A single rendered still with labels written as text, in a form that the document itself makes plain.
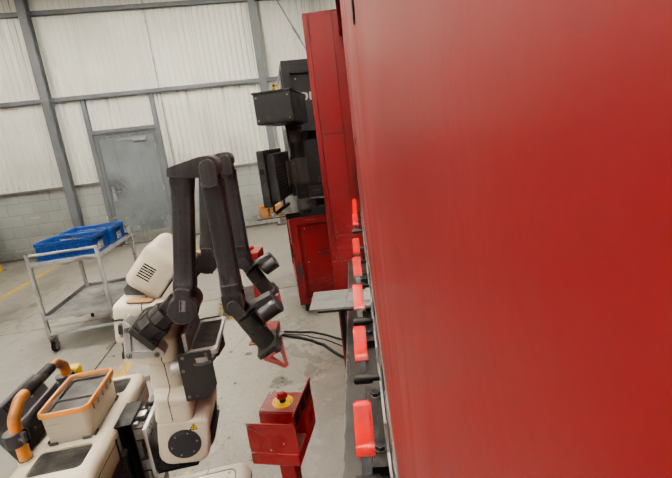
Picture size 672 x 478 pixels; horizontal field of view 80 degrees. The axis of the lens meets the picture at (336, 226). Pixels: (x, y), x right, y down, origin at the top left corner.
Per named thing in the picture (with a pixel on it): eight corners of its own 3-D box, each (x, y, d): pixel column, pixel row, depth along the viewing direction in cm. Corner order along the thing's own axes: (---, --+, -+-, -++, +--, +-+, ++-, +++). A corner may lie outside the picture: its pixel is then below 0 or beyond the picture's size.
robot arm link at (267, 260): (237, 255, 159) (236, 261, 151) (261, 239, 159) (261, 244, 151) (255, 278, 162) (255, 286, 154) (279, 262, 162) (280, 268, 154)
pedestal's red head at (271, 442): (273, 420, 147) (266, 376, 143) (316, 421, 143) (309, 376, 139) (252, 464, 128) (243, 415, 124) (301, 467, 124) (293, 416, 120)
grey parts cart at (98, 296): (90, 314, 456) (68, 233, 436) (150, 304, 465) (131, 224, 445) (48, 354, 369) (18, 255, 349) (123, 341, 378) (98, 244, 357)
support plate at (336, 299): (313, 294, 173) (313, 292, 173) (375, 288, 171) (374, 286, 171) (309, 312, 155) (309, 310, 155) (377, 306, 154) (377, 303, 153)
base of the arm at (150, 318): (140, 313, 116) (126, 331, 104) (160, 293, 116) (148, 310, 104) (164, 331, 118) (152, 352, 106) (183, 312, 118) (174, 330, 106)
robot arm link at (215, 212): (200, 159, 110) (193, 160, 99) (221, 156, 110) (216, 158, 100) (227, 306, 119) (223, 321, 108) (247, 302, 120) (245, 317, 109)
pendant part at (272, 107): (288, 213, 311) (272, 98, 293) (320, 210, 308) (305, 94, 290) (271, 228, 262) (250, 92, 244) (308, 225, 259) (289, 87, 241)
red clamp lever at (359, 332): (349, 324, 69) (354, 383, 63) (373, 322, 69) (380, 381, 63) (350, 328, 71) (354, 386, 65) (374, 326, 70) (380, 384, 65)
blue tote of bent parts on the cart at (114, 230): (78, 243, 437) (74, 227, 433) (126, 236, 444) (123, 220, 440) (62, 251, 403) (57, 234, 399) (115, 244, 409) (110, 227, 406)
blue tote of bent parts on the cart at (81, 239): (57, 253, 396) (52, 236, 393) (110, 245, 403) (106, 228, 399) (36, 264, 362) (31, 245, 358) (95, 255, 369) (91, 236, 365)
